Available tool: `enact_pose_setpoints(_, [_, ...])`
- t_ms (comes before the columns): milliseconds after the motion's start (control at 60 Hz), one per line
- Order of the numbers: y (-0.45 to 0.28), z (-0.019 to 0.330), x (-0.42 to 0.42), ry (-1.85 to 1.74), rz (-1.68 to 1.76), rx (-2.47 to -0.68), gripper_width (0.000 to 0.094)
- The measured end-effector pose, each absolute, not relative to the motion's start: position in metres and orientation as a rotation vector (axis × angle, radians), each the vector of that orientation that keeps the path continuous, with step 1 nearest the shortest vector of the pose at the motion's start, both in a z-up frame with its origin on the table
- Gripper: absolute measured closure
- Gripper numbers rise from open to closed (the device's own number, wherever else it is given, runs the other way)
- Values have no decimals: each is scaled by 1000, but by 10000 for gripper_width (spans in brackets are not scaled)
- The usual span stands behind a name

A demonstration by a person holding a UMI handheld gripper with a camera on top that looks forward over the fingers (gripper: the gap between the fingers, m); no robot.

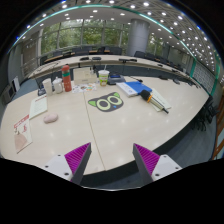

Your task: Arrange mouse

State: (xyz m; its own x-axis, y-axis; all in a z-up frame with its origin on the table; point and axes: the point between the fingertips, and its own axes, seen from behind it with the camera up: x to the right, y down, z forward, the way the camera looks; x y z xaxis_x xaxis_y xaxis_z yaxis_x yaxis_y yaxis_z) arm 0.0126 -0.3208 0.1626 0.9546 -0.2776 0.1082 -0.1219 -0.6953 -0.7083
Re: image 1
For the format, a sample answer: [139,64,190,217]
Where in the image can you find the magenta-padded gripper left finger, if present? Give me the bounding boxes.
[43,142,93,185]

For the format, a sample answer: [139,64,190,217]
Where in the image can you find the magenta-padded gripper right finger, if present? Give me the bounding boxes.
[132,143,183,186]

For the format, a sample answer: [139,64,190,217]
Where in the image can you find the pink computer mouse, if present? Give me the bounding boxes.
[43,112,59,124]

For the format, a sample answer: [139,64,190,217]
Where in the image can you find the cat-shaped grey green mouse pad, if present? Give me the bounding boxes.
[87,91,125,113]

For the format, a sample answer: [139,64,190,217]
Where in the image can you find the red and white brochure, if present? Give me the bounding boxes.
[13,114,34,154]

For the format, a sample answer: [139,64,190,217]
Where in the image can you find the white printed paper sheet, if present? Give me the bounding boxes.
[28,94,48,120]

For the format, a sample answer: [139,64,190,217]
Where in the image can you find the black office chairs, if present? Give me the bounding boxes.
[39,45,188,68]
[191,96,219,132]

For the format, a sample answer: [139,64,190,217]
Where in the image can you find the pale green paper sheet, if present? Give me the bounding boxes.
[146,88,173,113]

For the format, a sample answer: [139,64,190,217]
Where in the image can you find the black handheld microphone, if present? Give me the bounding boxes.
[139,89,170,115]

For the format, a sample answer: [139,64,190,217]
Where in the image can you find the white lidded mug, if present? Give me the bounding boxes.
[52,76,64,95]

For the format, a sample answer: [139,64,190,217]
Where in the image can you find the colourful sticker sheet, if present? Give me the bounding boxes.
[71,83,98,94]

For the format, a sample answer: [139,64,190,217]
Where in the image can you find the blue and white book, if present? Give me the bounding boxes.
[116,80,153,98]

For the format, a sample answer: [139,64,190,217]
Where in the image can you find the red drink bottle green band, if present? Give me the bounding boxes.
[61,64,73,93]

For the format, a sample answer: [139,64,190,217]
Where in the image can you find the white standing panel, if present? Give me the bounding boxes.
[12,76,21,93]

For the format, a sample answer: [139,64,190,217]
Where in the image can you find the beige cardboard tray box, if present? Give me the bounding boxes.
[72,67,98,86]

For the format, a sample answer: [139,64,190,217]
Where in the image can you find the printed paper cup with straw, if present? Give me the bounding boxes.
[97,64,110,87]

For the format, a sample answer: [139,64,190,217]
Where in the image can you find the long curved conference desk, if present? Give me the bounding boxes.
[28,54,201,88]

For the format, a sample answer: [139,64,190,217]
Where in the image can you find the round ceiling lights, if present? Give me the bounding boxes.
[13,0,224,78]

